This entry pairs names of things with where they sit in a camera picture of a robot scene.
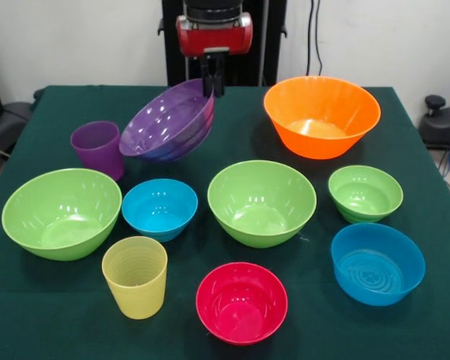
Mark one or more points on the small green bowl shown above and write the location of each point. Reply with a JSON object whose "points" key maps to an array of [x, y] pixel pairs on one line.
{"points": [[363, 195]]}

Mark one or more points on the large green bowl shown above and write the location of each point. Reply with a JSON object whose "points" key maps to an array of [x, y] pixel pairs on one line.
{"points": [[260, 206], [60, 217]]}

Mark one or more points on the large orange bowl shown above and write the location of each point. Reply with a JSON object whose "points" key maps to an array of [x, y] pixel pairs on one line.
{"points": [[318, 144]]}

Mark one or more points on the purple bowl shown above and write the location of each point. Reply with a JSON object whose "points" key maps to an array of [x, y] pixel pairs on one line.
{"points": [[165, 123]]}

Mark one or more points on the small light blue bowl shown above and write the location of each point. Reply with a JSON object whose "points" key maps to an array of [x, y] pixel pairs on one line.
{"points": [[159, 210]]}

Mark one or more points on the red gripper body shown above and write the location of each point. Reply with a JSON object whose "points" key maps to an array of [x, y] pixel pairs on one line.
{"points": [[213, 37]]}

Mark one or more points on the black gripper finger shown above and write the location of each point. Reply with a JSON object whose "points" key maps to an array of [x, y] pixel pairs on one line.
{"points": [[219, 80], [207, 80]]}

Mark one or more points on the dark green tablecloth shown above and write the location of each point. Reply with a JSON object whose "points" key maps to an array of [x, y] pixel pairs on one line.
{"points": [[22, 318]]}

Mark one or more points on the blue bowl with ribbed bottom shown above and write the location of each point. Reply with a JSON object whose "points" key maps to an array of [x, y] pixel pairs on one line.
{"points": [[375, 270]]}

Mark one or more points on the yellow ribbed cup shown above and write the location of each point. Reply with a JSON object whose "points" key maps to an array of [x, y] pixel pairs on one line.
{"points": [[135, 292]]}

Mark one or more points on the red bowl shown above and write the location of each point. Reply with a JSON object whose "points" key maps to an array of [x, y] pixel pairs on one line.
{"points": [[242, 311]]}

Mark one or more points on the grey chair base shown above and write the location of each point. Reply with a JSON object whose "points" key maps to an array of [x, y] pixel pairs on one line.
{"points": [[11, 116]]}

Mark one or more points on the purple cup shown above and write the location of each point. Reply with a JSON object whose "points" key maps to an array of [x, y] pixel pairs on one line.
{"points": [[97, 153]]}

